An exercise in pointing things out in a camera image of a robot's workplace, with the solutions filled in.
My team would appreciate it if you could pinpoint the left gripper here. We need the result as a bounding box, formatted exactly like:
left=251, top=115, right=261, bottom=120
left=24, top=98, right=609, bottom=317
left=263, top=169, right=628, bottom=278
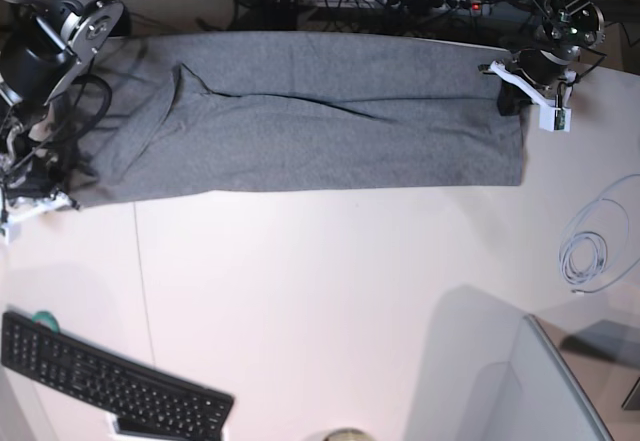
left=497, top=48, right=570, bottom=116

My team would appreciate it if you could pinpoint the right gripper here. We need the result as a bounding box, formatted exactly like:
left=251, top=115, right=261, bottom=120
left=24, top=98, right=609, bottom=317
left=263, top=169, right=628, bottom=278
left=1, top=158, right=66, bottom=206

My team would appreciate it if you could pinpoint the grey t-shirt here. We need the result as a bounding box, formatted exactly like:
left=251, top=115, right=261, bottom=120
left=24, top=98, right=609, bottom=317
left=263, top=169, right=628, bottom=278
left=69, top=32, right=524, bottom=207

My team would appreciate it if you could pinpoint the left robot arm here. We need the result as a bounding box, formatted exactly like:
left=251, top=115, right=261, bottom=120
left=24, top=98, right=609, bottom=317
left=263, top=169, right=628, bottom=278
left=480, top=0, right=605, bottom=124

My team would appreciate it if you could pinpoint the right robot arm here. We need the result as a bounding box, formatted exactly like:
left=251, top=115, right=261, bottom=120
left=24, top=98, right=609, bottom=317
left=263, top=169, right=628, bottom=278
left=1, top=0, right=125, bottom=206

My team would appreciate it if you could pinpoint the green tape roll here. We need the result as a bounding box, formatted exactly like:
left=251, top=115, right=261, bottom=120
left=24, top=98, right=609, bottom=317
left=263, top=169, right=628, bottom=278
left=31, top=311, right=60, bottom=333

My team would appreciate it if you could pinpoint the black computer keyboard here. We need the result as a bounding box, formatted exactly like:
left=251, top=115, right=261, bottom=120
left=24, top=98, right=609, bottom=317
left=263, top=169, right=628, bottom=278
left=1, top=311, right=234, bottom=440

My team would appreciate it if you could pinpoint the round tan object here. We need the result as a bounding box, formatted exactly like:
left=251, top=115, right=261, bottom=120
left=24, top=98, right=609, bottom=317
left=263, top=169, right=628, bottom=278
left=322, top=427, right=373, bottom=441

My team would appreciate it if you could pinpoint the coiled white cable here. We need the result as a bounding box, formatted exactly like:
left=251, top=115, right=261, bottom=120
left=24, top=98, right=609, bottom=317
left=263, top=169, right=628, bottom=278
left=557, top=173, right=640, bottom=295

